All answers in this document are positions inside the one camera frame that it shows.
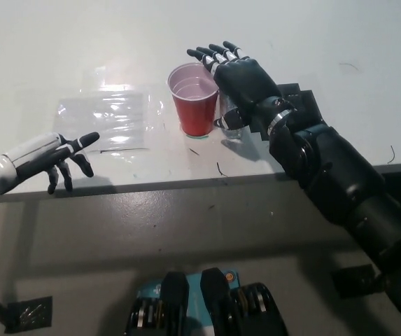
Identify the white and black left hand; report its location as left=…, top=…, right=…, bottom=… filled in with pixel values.
left=0, top=132, right=101, bottom=207

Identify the black and white right hand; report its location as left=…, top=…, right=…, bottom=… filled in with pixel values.
left=186, top=41, right=282, bottom=131

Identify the clear soap pump bottle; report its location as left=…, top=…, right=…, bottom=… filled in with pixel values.
left=218, top=89, right=248, bottom=140

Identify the black and teal robot body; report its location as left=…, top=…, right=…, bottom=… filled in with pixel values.
left=124, top=267, right=289, bottom=336

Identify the red plastic cup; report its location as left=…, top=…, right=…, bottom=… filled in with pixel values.
left=167, top=62, right=220, bottom=137

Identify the black tape patch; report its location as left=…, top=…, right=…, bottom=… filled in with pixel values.
left=248, top=83, right=328, bottom=141

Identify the clear plastic sheet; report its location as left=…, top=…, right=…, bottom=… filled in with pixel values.
left=54, top=91, right=151, bottom=152

